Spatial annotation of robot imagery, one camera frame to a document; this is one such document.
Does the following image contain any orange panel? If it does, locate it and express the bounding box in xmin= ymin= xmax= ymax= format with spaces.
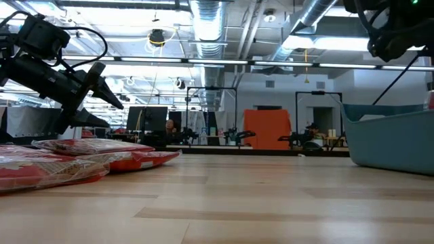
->
xmin=243 ymin=108 xmax=292 ymax=150

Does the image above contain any person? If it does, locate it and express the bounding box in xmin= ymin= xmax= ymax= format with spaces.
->
xmin=304 ymin=122 xmax=325 ymax=147
xmin=165 ymin=119 xmax=181 ymax=145

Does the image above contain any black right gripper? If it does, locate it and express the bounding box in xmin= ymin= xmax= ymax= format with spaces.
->
xmin=367 ymin=20 xmax=434 ymax=64

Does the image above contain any silver ceiling duct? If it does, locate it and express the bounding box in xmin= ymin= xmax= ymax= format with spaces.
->
xmin=189 ymin=0 xmax=227 ymax=113
xmin=271 ymin=0 xmax=340 ymax=74

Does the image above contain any dark screen panel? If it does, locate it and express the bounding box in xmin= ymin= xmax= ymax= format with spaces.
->
xmin=6 ymin=106 xmax=64 ymax=136

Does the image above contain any red popcorn bag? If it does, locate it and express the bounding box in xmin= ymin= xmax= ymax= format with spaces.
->
xmin=31 ymin=138 xmax=156 ymax=157
xmin=0 ymin=144 xmax=111 ymax=194
xmin=76 ymin=150 xmax=182 ymax=173

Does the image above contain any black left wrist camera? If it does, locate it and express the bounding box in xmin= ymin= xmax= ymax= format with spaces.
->
xmin=17 ymin=14 xmax=71 ymax=61

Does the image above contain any black ceiling dome device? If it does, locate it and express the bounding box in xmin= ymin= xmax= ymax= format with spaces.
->
xmin=148 ymin=28 xmax=166 ymax=47

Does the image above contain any black metal stand frame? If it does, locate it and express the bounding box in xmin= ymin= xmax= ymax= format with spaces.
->
xmin=185 ymin=86 xmax=238 ymax=136
xmin=294 ymin=90 xmax=343 ymax=150

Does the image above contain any blue plastic basket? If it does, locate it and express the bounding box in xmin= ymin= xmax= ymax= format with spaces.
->
xmin=340 ymin=103 xmax=434 ymax=176

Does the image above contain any white round ceiling fixture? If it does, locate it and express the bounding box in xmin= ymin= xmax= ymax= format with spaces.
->
xmin=263 ymin=8 xmax=277 ymax=24

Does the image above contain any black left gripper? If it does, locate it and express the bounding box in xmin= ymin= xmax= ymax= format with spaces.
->
xmin=0 ymin=55 xmax=125 ymax=134

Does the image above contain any black left camera cable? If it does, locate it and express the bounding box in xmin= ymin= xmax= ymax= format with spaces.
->
xmin=57 ymin=26 xmax=109 ymax=68

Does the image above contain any black aluminium table frame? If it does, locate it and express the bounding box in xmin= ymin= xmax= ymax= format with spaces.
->
xmin=159 ymin=145 xmax=351 ymax=158

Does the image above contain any black computer monitor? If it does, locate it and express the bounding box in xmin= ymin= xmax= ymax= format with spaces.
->
xmin=126 ymin=106 xmax=169 ymax=133

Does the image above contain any long ceiling light strip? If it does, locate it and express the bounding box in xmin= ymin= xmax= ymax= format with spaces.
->
xmin=62 ymin=56 xmax=434 ymax=72

